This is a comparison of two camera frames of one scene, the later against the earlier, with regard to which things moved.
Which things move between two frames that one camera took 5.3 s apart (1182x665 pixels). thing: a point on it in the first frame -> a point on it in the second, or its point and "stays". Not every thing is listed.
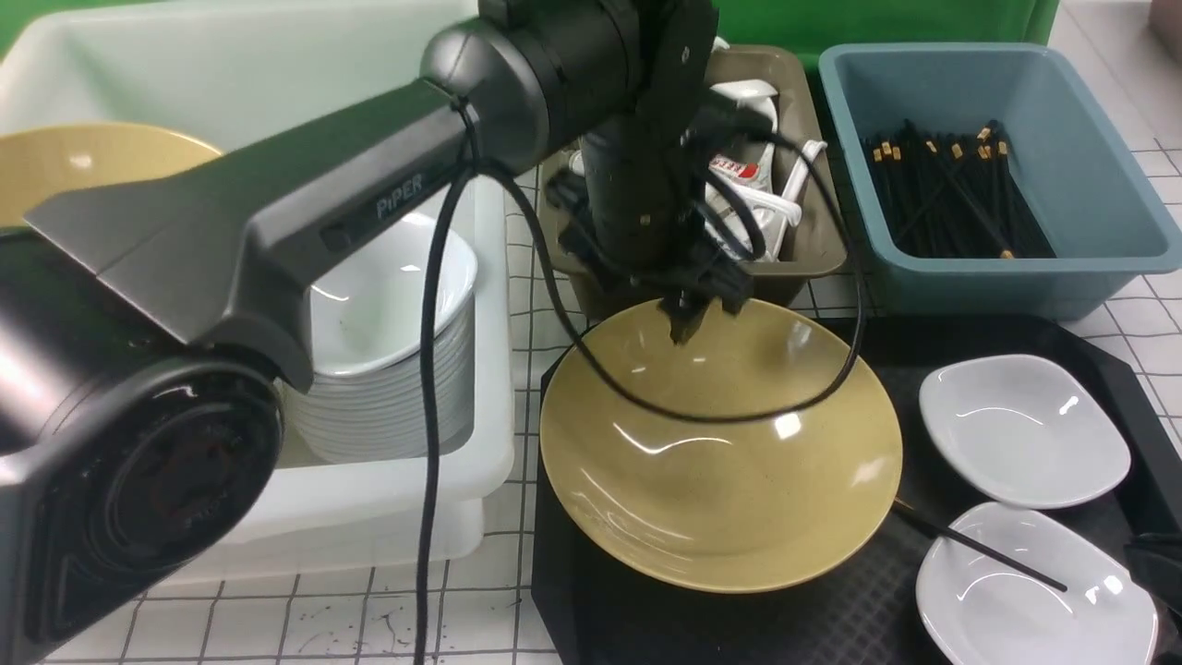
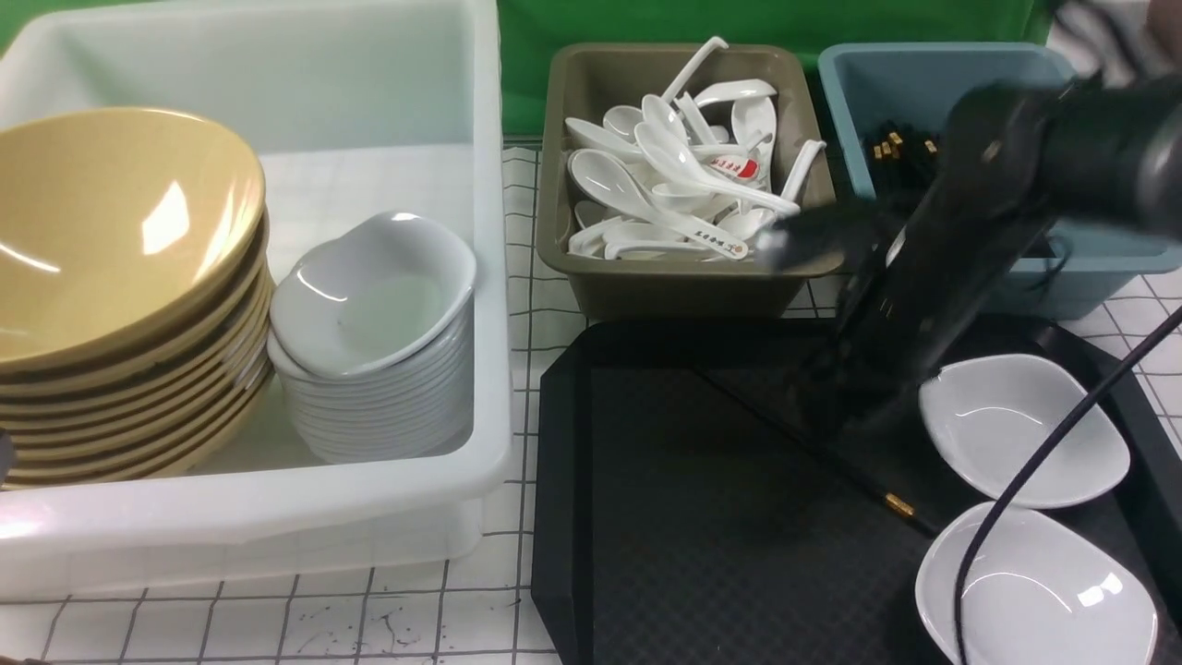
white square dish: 975,611 stays
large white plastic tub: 231,74 stays
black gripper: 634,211 -> 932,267
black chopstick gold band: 934,525 -> 898,501
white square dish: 1024,427 stays
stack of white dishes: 365,399 stays
